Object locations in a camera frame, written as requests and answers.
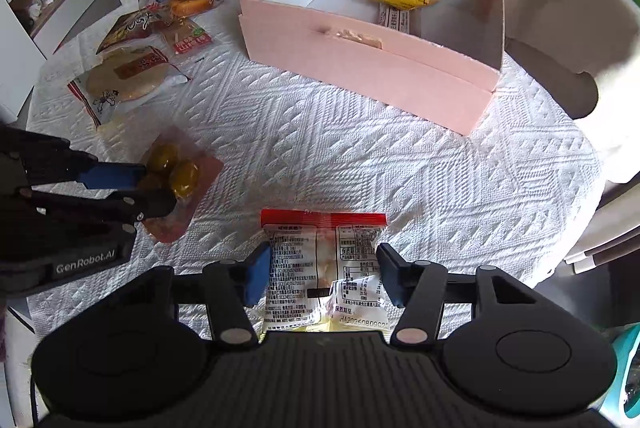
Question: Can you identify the yellow candies clear pack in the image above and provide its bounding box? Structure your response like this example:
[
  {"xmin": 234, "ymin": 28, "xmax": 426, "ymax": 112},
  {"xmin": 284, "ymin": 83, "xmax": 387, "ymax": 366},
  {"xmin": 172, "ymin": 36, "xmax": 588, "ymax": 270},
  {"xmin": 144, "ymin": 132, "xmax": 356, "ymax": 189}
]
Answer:
[{"xmin": 139, "ymin": 127, "xmax": 224, "ymax": 244}]

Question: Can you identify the rice cracker packet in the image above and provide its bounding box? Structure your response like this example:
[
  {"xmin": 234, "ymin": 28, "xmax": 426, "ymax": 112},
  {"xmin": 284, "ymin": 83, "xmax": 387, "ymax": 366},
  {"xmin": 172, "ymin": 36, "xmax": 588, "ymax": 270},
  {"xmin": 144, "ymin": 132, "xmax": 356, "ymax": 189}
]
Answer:
[{"xmin": 67, "ymin": 45, "xmax": 189, "ymax": 128}]

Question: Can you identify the pale puffed snack bag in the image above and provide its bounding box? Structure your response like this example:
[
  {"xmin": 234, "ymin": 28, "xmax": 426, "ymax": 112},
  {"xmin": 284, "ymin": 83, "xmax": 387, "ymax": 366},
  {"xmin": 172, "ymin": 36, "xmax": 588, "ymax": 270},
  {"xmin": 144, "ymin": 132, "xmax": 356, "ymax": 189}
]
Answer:
[{"xmin": 260, "ymin": 209, "xmax": 390, "ymax": 334}]

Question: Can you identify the dark red snack packet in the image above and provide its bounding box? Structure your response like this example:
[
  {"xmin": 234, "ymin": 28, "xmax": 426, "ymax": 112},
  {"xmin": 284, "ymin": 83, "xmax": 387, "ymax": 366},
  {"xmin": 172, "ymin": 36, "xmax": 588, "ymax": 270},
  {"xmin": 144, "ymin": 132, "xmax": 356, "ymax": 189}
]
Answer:
[{"xmin": 96, "ymin": 8, "xmax": 172, "ymax": 54}]

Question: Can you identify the dark small bar packet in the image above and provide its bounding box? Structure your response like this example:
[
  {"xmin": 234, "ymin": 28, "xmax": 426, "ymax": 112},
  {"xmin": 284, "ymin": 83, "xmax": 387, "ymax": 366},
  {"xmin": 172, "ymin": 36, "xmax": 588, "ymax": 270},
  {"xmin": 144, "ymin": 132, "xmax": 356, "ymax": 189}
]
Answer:
[{"xmin": 378, "ymin": 3, "xmax": 411, "ymax": 33}]

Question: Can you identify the small red label packet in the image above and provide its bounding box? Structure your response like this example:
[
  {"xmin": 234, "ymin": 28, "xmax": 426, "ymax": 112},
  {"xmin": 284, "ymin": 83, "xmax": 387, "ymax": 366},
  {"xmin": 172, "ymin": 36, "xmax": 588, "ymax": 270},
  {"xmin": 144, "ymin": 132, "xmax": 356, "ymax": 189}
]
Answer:
[{"xmin": 160, "ymin": 18, "xmax": 213, "ymax": 56}]

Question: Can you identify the orange bread packet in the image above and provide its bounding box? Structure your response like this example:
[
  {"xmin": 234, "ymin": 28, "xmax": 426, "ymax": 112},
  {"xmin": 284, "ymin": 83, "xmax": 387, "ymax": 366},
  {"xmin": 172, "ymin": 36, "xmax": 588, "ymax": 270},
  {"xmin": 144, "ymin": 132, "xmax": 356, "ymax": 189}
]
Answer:
[{"xmin": 168, "ymin": 0, "xmax": 220, "ymax": 18}]

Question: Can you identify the white quilted tablecloth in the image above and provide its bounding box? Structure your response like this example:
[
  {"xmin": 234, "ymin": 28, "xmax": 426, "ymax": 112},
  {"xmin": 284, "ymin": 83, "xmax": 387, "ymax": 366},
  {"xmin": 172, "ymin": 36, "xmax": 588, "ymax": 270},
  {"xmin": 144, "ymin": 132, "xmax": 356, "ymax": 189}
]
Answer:
[{"xmin": 27, "ymin": 0, "xmax": 604, "ymax": 336}]

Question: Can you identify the pink gift box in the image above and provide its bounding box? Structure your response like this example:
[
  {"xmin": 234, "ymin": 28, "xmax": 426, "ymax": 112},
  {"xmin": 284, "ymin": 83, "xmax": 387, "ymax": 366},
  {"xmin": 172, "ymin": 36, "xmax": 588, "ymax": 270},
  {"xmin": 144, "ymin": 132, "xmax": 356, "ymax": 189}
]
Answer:
[{"xmin": 240, "ymin": 0, "xmax": 504, "ymax": 135}]

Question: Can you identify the white draped cloth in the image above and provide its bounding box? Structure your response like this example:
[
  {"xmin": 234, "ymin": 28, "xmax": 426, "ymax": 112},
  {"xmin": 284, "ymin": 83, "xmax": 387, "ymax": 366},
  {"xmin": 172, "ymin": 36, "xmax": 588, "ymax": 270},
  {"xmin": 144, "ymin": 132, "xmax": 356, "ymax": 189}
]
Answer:
[{"xmin": 504, "ymin": 0, "xmax": 639, "ymax": 183}]

